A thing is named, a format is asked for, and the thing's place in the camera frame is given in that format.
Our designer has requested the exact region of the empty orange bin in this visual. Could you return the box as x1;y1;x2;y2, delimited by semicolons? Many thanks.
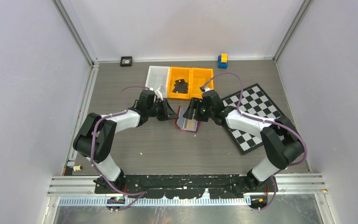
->
189;68;213;98

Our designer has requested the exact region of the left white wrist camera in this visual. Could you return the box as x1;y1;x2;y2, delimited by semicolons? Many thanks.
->
154;86;165;100

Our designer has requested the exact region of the black card in bin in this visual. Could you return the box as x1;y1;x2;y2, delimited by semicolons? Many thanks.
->
172;79;188;94

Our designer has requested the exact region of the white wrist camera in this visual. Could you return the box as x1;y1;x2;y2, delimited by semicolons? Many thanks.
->
154;86;165;100
200;86;213;93

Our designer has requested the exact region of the aluminium rail frame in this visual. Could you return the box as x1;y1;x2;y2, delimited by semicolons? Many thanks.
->
48;174;328;207

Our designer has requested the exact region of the black white checkerboard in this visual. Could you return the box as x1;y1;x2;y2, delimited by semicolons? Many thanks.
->
221;84;284;155

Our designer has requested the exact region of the small black square box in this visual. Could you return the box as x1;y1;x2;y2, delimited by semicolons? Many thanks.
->
120;56;133;67

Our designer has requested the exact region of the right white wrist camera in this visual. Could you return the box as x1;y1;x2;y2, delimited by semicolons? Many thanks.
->
200;86;213;93

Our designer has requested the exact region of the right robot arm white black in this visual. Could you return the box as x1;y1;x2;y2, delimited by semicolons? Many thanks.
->
183;90;306;192

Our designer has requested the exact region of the red card holder wallet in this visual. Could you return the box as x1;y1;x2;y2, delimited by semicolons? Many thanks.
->
174;106;200;133

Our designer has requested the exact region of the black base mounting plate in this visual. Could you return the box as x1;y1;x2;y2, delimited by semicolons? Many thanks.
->
93;174;277;199

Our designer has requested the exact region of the white plastic bin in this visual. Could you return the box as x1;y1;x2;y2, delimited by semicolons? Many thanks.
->
145;66;171;98

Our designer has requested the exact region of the blue yellow toy block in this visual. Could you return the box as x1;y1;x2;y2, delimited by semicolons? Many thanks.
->
217;53;228;69

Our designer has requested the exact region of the orange bin with cards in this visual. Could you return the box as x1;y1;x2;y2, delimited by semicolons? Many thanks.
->
167;67;191;100

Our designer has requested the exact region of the small beige spool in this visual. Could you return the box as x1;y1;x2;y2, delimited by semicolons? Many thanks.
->
72;165;83;172

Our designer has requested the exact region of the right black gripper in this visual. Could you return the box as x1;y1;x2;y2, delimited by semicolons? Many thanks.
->
183;98;214;123

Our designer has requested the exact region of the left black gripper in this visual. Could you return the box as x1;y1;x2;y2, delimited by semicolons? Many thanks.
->
147;98;179;122

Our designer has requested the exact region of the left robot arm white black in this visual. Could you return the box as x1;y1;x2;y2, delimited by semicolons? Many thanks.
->
73;89;178;193

